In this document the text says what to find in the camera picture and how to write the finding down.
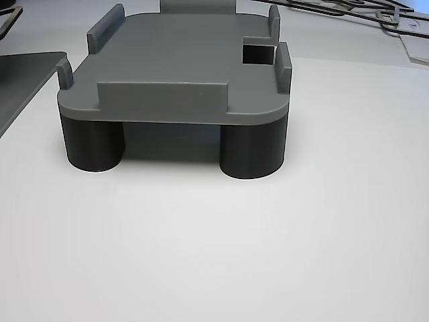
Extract black cables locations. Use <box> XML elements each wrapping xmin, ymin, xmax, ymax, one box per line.
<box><xmin>267</xmin><ymin>0</ymin><xmax>429</xmax><ymax>38</ymax></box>

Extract dark grey flat plate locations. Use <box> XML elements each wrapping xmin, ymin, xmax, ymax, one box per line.
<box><xmin>0</xmin><ymin>51</ymin><xmax>68</xmax><ymax>138</ymax></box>

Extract grey metal frame piece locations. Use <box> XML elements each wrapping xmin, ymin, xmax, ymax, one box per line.
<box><xmin>374</xmin><ymin>5</ymin><xmax>415</xmax><ymax>36</ymax></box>

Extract white paper card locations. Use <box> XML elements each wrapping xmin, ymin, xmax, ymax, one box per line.
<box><xmin>397</xmin><ymin>15</ymin><xmax>429</xmax><ymax>65</ymax></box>

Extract thin black rectangular frame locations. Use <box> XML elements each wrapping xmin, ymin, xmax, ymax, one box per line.
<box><xmin>284</xmin><ymin>0</ymin><xmax>429</xmax><ymax>21</ymax></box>

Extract grey holder with black legs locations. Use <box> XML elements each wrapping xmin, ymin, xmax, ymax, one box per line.
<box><xmin>56</xmin><ymin>0</ymin><xmax>293</xmax><ymax>180</ymax></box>

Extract dark brown rectangular frame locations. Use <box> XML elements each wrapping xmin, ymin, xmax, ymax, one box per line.
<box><xmin>0</xmin><ymin>5</ymin><xmax>24</xmax><ymax>40</ymax></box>

